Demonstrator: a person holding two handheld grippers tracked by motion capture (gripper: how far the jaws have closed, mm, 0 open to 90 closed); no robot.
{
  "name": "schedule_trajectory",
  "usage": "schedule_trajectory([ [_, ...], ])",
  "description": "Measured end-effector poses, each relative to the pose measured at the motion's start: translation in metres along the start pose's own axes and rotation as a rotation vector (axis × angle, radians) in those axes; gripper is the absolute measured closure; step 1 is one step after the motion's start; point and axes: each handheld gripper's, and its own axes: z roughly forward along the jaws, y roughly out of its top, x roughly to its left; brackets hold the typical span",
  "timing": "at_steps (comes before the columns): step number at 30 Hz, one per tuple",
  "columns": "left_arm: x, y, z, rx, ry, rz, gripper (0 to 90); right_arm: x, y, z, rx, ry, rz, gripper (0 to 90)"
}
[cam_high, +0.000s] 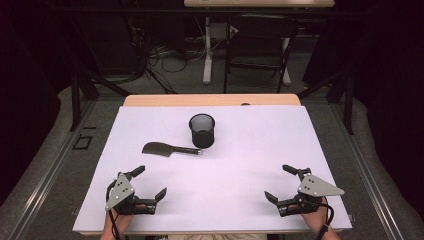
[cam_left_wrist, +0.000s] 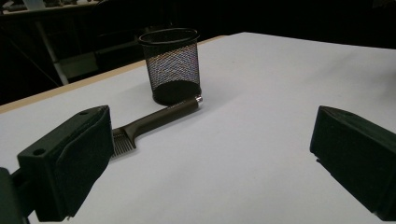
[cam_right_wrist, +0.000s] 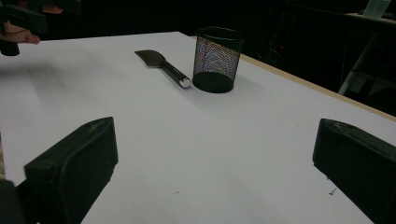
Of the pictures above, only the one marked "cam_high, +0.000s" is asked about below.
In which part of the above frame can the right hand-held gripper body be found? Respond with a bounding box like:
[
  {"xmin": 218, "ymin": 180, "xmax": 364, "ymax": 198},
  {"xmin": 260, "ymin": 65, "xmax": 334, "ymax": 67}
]
[{"xmin": 277, "ymin": 167, "xmax": 346, "ymax": 218}]

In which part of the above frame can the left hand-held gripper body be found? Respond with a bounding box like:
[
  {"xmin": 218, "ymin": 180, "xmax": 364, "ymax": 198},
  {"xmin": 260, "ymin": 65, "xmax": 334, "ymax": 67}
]
[{"xmin": 105, "ymin": 172, "xmax": 158, "ymax": 216}]

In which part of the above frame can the black mesh cup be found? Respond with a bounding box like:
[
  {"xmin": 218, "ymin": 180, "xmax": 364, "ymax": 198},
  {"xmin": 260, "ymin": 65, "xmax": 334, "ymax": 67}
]
[{"xmin": 188, "ymin": 113, "xmax": 216, "ymax": 150}]

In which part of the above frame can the person's left hand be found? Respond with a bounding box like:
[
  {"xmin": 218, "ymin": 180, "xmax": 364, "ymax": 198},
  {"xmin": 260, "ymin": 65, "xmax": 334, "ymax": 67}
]
[{"xmin": 103, "ymin": 209, "xmax": 135, "ymax": 236}]

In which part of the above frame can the person's right hand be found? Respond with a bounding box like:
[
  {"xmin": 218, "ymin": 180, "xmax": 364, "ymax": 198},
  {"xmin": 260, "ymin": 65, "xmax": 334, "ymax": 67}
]
[{"xmin": 301, "ymin": 196, "xmax": 330, "ymax": 233}]

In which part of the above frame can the white table mat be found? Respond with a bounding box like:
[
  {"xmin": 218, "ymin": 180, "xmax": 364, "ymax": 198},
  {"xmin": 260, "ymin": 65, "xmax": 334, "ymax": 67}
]
[{"xmin": 72, "ymin": 104, "xmax": 353, "ymax": 234}]

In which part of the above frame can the black metal stand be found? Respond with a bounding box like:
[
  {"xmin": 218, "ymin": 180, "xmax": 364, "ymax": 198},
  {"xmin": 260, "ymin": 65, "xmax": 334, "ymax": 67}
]
[
  {"xmin": 297, "ymin": 70, "xmax": 355, "ymax": 136},
  {"xmin": 69, "ymin": 66, "xmax": 133, "ymax": 132}
]

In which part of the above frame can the light wooden table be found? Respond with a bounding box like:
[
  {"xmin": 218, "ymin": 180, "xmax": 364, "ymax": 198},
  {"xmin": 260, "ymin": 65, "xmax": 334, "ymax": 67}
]
[{"xmin": 79, "ymin": 93, "xmax": 348, "ymax": 237}]

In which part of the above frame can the white desk leg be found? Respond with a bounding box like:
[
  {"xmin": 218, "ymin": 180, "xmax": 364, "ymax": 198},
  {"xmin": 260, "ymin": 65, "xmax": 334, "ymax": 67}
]
[
  {"xmin": 281, "ymin": 36, "xmax": 293, "ymax": 85},
  {"xmin": 202, "ymin": 16, "xmax": 215, "ymax": 86}
]

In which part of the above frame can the black folding chair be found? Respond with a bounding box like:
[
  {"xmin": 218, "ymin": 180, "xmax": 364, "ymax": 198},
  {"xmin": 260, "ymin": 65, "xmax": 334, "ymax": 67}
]
[{"xmin": 222, "ymin": 13, "xmax": 300, "ymax": 95}]

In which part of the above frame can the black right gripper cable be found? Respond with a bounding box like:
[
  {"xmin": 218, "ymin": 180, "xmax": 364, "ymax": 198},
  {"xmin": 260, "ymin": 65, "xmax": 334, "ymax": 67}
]
[{"xmin": 312, "ymin": 199, "xmax": 335, "ymax": 240}]

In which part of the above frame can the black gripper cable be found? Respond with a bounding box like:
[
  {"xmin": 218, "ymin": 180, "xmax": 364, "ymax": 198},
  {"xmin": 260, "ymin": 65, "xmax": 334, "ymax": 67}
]
[
  {"xmin": 105, "ymin": 179, "xmax": 123, "ymax": 240},
  {"xmin": 312, "ymin": 199, "xmax": 335, "ymax": 240}
]

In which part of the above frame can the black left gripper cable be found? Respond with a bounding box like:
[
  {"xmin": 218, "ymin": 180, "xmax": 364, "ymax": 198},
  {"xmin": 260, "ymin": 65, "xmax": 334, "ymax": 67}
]
[{"xmin": 105, "ymin": 179, "xmax": 123, "ymax": 240}]

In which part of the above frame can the metal floor rail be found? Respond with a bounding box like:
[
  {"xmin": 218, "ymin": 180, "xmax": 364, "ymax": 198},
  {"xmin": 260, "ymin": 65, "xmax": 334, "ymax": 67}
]
[
  {"xmin": 6, "ymin": 99, "xmax": 98, "ymax": 240},
  {"xmin": 328, "ymin": 101, "xmax": 406, "ymax": 240}
]

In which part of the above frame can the bundle of floor cables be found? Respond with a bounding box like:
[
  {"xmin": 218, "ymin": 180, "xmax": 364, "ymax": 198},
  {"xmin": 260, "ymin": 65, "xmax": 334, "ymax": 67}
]
[{"xmin": 133, "ymin": 19, "xmax": 206, "ymax": 94}]

